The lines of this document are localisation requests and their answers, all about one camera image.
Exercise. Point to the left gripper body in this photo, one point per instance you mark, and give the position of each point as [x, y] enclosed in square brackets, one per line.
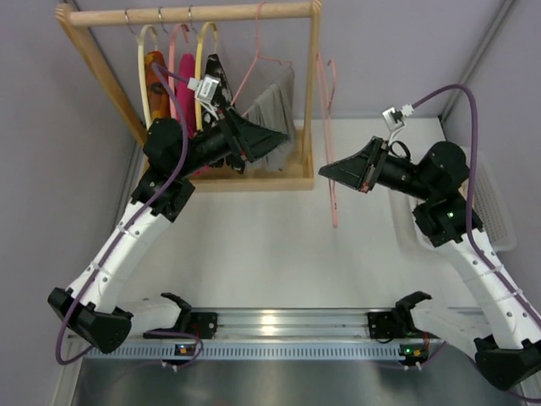
[237, 142]

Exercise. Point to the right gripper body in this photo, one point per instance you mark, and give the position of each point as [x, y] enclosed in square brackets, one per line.
[373, 165]

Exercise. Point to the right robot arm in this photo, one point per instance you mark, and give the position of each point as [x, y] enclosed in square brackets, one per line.
[506, 346]

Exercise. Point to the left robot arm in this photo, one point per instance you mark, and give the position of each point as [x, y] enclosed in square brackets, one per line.
[90, 306]

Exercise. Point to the grey trousers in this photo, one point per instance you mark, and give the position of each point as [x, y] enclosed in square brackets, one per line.
[272, 109]

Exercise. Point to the magenta trousers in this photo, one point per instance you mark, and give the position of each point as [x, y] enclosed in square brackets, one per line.
[184, 95]

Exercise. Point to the yellow plastic hanger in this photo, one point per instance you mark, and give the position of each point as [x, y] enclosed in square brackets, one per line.
[198, 63]

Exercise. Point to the orange camouflage trousers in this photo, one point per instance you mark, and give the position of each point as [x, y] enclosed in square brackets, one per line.
[157, 99]

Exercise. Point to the pink plastic hanger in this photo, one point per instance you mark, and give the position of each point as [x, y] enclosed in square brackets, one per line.
[180, 27]

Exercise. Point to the cream plastic hanger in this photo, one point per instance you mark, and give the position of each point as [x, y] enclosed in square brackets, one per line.
[147, 29]

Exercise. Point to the wooden clothes rack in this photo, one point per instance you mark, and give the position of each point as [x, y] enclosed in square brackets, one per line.
[299, 171]

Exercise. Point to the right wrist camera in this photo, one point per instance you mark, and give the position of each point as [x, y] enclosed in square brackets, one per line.
[395, 119]

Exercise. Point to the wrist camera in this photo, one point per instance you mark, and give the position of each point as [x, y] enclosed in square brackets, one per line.
[395, 119]
[204, 91]

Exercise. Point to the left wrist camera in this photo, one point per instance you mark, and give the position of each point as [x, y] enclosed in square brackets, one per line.
[204, 91]

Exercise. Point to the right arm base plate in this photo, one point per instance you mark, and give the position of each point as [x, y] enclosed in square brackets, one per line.
[387, 325]

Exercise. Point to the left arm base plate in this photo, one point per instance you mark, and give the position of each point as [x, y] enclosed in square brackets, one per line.
[199, 324]

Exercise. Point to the aluminium mounting rail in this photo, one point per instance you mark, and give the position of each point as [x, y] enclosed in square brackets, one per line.
[310, 335]

